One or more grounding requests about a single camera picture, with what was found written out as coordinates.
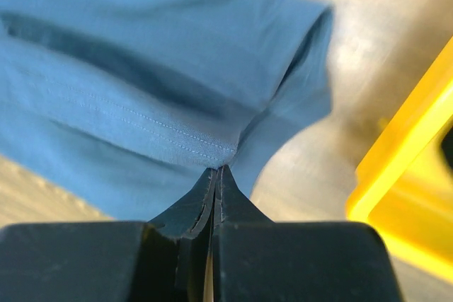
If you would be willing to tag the blue-grey t-shirt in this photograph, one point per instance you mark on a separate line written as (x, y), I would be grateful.
(126, 102)

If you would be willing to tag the yellow plastic bin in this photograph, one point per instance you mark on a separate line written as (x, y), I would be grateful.
(404, 182)

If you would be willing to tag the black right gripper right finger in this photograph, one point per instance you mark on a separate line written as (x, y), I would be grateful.
(256, 259)

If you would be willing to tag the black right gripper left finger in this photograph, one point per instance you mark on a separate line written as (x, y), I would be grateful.
(159, 260)

